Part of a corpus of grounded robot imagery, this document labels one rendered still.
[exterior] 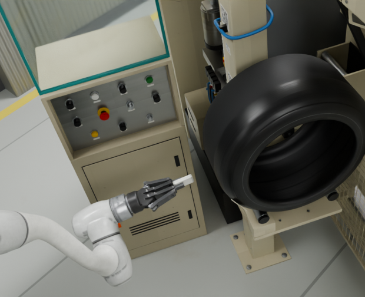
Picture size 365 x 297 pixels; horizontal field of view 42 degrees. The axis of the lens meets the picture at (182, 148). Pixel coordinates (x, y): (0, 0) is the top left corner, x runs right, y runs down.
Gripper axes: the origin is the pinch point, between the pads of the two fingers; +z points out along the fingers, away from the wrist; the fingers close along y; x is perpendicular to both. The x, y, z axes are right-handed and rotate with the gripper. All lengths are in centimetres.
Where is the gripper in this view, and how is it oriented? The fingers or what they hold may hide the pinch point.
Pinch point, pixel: (183, 181)
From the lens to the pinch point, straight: 167.6
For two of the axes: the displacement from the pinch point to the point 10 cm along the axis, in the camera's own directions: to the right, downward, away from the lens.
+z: 9.2, -3.9, -0.1
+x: 2.8, 6.4, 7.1
